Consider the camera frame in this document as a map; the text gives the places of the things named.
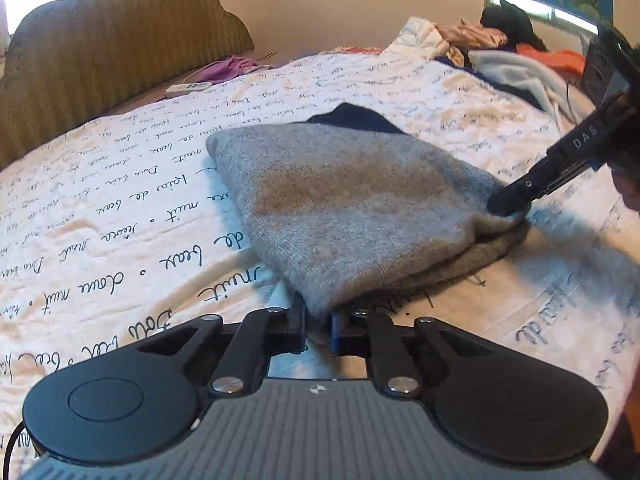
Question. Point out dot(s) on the beige pink cloth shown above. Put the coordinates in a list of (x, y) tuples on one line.
[(472, 35)]

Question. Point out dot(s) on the red patterned cloth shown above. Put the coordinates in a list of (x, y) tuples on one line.
[(360, 50)]

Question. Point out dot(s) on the orange cloth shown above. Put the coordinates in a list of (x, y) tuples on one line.
[(555, 57)]

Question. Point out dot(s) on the purple cloth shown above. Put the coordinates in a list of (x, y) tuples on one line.
[(227, 67)]

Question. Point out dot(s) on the black cloth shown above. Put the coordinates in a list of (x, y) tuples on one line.
[(515, 22)]

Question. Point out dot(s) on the white remote control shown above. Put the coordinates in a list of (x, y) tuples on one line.
[(189, 89)]

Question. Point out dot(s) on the green ribbed headboard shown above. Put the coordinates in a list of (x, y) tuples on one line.
[(100, 50)]

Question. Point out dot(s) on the white crumpled cloth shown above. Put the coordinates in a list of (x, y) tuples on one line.
[(417, 35)]

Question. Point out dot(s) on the grey and navy knit sweater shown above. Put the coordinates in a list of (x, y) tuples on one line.
[(350, 200)]

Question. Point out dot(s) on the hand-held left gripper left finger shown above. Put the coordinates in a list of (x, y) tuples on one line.
[(299, 327)]

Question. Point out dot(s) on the light blue cloth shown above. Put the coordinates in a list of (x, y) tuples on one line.
[(520, 72)]

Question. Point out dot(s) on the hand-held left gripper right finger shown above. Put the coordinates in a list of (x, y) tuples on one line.
[(333, 334)]

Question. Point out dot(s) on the white blanket with script print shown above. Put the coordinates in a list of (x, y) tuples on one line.
[(125, 185)]

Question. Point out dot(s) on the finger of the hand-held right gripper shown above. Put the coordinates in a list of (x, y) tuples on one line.
[(515, 195)]

